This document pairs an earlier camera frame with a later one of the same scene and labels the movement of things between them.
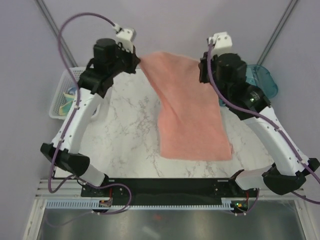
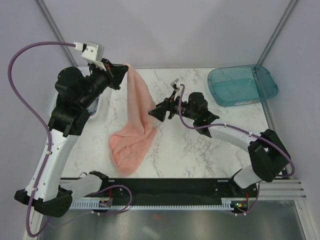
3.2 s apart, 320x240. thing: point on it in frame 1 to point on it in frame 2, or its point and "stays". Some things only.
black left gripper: [133, 58] to [114, 73]
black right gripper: [203, 67] to [168, 105]
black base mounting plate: [165, 190] stays
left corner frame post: [53, 26] stays
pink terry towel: [191, 121] to [128, 147]
